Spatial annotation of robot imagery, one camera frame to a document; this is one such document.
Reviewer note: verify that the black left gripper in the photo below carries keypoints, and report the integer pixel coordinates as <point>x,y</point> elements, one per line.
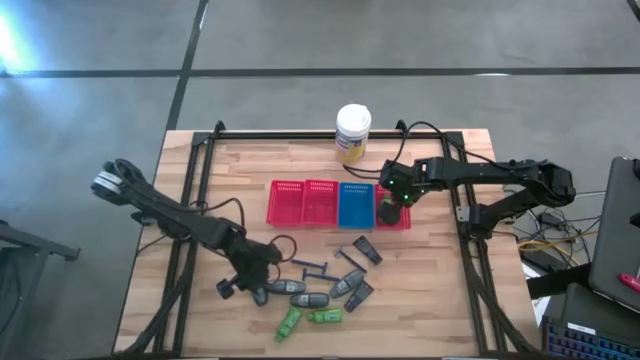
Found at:
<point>250,257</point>

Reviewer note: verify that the blue plastic basket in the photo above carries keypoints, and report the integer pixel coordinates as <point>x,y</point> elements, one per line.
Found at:
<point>356,206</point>

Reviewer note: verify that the black metal table frame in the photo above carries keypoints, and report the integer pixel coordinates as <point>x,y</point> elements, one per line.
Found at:
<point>300,135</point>

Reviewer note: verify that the black flat bar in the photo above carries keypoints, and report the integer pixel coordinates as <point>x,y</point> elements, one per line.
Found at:
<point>560,281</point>

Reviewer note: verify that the black box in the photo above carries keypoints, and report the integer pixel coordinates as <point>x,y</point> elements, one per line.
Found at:
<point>595,305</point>

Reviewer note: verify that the black backlit keyboard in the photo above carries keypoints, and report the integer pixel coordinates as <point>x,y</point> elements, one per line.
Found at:
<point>585,345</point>

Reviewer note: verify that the red plastic basket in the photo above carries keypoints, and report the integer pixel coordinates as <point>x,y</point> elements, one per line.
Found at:
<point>405,221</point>
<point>285,205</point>
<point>321,204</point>

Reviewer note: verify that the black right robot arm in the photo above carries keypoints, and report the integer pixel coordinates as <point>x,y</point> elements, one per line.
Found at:
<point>475,170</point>

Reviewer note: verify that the grey laptop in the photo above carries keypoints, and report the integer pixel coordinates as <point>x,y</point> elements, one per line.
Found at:
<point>617,225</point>

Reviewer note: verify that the black metal stand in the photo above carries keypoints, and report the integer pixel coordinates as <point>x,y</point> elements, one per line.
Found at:
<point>30,245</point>

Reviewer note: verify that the white yellow wipes canister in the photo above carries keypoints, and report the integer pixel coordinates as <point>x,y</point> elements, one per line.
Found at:
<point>353,135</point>

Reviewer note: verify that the blue disposable razor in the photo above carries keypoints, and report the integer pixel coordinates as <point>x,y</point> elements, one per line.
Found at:
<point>352,261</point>
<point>307,263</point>
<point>322,276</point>

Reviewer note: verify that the black power brick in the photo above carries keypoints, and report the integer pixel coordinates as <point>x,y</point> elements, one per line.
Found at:
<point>542,260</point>

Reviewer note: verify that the dark navy toiletry tube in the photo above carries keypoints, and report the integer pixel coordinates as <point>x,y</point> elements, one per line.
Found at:
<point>367,250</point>
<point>359,296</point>

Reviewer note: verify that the red marker pen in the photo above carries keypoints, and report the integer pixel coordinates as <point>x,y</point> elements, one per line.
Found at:
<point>630,282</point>

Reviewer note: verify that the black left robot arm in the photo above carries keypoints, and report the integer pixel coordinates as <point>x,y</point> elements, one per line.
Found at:
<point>165,210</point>

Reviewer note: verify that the grey travel bottle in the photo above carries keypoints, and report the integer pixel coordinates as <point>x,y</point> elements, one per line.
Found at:
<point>346,284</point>
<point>309,300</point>
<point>286,286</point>
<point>260,298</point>

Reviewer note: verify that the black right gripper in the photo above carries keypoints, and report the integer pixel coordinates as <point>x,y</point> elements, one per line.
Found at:
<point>400,180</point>

